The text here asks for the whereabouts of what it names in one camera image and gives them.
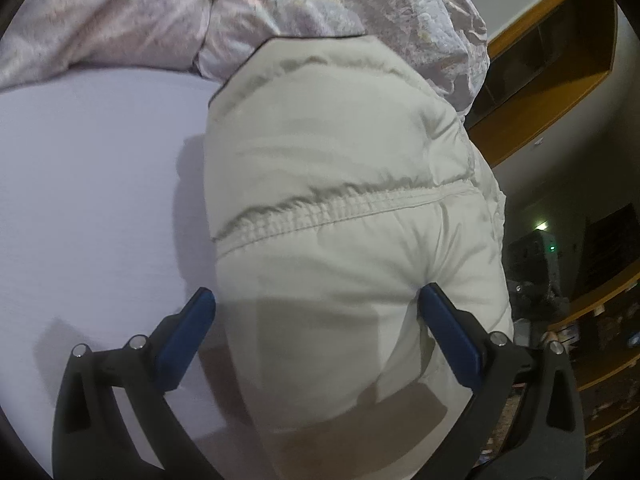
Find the person's right hand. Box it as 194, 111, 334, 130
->
541, 326, 579, 351

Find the dark doorway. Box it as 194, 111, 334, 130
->
573, 203, 639, 299

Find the pale pink floral quilt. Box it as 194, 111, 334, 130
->
1, 0, 490, 115

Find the cream puffer jacket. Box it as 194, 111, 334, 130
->
204, 37, 512, 479

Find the wooden wall shelf niche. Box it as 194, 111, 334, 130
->
466, 0, 617, 166

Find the wooden low bookshelf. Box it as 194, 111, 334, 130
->
479, 263, 640, 470

